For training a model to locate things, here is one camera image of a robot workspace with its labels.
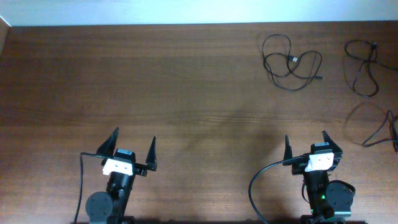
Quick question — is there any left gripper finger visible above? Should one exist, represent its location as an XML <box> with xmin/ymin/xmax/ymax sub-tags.
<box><xmin>146</xmin><ymin>136</ymin><xmax>157</xmax><ymax>171</ymax></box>
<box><xmin>96</xmin><ymin>127</ymin><xmax>119</xmax><ymax>157</ymax></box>

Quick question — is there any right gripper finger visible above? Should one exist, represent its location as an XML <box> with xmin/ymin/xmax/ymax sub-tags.
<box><xmin>284</xmin><ymin>135</ymin><xmax>293</xmax><ymax>160</ymax></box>
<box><xmin>322</xmin><ymin>131</ymin><xmax>343</xmax><ymax>156</ymax></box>

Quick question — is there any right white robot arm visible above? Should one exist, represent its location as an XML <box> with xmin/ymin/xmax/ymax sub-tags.
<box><xmin>282</xmin><ymin>131</ymin><xmax>356</xmax><ymax>224</ymax></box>

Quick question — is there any black usb cable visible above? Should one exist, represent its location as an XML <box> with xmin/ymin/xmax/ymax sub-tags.
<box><xmin>343</xmin><ymin>39</ymin><xmax>398</xmax><ymax>98</ymax></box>
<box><xmin>261</xmin><ymin>33</ymin><xmax>325</xmax><ymax>92</ymax></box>

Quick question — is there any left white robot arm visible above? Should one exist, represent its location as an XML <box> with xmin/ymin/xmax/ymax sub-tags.
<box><xmin>80</xmin><ymin>128</ymin><xmax>157</xmax><ymax>224</ymax></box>

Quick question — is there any right camera black cable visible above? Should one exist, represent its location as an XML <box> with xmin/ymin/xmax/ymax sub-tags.
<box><xmin>248</xmin><ymin>155</ymin><xmax>308</xmax><ymax>224</ymax></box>

